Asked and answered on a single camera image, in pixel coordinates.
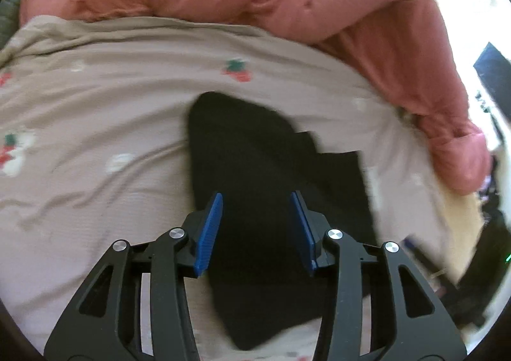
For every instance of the black flat panel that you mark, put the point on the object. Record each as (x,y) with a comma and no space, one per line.
(495,73)

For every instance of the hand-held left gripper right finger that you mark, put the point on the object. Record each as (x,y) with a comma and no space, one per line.
(304,237)

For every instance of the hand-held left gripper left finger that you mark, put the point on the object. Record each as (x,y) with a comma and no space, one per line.
(207,237)

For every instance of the pink padded jacket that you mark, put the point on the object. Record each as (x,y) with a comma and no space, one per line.
(339,5)

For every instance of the pink strawberry print blanket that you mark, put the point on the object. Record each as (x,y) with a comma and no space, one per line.
(111,113)

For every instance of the black and orange sock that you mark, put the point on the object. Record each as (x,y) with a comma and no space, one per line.
(255,169)

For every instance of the grey quilted cover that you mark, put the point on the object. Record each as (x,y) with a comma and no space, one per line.
(14,13)

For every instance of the cream bed sheet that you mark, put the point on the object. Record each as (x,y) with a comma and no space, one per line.
(467,221)

